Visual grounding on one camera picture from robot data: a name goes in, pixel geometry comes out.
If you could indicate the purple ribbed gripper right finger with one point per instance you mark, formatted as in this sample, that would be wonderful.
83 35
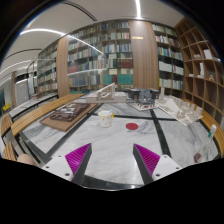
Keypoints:
146 161

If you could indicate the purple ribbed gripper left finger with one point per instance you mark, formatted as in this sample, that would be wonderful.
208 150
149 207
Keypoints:
78 160

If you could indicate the clear plastic water bottle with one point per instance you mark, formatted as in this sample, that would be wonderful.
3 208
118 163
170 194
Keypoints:
202 154

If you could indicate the red round coaster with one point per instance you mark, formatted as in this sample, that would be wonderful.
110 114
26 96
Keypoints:
131 126

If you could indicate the brown architectural model on board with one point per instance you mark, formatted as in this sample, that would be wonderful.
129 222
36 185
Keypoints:
66 117

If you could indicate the dark architectural building model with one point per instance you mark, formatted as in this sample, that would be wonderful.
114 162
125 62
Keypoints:
144 99

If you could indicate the white terraced site model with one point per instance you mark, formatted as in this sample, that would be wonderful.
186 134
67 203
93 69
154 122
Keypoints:
184 112

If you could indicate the white architectural building model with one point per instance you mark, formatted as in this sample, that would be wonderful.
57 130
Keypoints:
106 94

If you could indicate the wooden curved bench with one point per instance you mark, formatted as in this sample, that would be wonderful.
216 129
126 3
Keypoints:
18 126

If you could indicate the left bookshelf with books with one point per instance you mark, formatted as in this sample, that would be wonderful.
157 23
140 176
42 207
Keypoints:
46 70

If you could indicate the tall bookshelf with books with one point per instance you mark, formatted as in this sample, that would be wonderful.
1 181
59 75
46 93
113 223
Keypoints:
99 55

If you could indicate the wooden cubby shelf unit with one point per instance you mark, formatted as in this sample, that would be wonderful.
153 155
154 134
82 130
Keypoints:
203 70

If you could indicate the right bookshelf with books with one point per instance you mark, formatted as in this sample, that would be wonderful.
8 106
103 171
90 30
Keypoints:
170 60

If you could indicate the white mug with yellow handle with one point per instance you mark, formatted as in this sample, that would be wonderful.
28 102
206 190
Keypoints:
105 118

